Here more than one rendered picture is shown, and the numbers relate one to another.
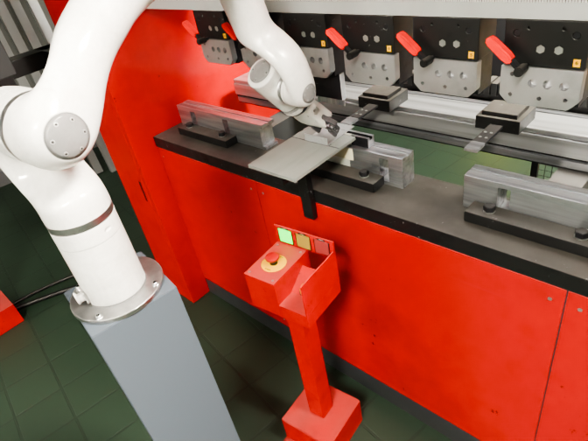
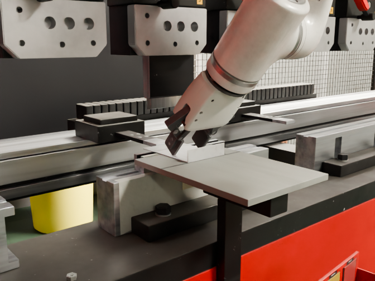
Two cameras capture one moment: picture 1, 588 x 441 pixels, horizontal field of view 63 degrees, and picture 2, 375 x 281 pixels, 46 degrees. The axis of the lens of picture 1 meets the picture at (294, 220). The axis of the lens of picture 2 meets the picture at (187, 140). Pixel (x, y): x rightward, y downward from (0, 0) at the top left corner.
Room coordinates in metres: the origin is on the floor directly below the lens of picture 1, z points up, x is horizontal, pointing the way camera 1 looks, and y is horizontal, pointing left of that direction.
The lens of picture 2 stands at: (1.27, 0.64, 1.20)
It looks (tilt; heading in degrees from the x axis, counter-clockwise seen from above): 12 degrees down; 271
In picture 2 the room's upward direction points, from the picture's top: straight up
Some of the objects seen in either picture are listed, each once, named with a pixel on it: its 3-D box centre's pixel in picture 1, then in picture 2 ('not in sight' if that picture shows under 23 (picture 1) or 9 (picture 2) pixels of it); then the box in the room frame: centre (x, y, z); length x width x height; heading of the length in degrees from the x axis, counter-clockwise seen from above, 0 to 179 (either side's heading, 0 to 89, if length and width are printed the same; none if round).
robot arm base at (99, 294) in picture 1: (101, 255); not in sight; (0.77, 0.38, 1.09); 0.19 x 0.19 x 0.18
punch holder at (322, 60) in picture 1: (316, 41); (157, 5); (1.34, -0.16, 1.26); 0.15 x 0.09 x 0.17; 41
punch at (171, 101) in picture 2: (329, 87); (169, 81); (1.32, -0.17, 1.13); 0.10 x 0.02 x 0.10; 41
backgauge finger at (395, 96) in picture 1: (369, 105); (127, 130); (1.42, -0.31, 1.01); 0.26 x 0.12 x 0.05; 131
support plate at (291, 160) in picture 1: (302, 151); (225, 169); (1.23, -0.06, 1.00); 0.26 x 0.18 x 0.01; 131
